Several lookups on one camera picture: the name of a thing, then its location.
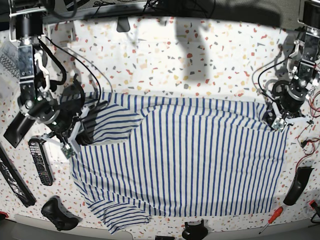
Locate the black game controller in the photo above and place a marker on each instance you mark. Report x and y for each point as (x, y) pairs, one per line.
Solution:
(53, 213)

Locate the grey clamp at table edge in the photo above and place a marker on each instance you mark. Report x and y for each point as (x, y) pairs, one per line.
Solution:
(123, 25)

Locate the black curved handle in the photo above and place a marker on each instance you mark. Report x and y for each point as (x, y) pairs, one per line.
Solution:
(298, 185)

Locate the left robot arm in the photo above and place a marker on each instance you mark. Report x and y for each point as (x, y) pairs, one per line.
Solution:
(303, 75)

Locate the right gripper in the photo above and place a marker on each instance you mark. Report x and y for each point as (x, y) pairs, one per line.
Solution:
(69, 131)

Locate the small red black clip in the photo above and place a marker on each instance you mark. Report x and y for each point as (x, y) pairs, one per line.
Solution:
(313, 204)

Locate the long black flat bar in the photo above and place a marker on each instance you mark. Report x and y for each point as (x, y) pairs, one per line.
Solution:
(15, 181)

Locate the black cylinder speaker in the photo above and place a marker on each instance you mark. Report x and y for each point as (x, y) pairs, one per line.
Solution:
(18, 129)

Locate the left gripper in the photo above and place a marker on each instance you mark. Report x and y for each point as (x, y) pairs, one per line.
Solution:
(278, 118)

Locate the black tv remote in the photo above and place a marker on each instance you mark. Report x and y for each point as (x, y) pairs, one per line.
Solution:
(38, 154)

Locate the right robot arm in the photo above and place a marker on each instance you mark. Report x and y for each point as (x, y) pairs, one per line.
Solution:
(39, 74)

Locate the clear plastic screw box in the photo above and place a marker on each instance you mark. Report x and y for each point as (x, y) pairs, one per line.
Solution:
(9, 71)

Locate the blue white striped t-shirt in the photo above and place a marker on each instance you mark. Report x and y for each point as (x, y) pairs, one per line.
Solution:
(177, 157)

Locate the red handled screwdriver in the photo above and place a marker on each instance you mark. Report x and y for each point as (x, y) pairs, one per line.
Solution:
(275, 215)

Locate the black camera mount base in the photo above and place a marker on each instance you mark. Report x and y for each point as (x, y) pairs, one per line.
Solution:
(195, 231)

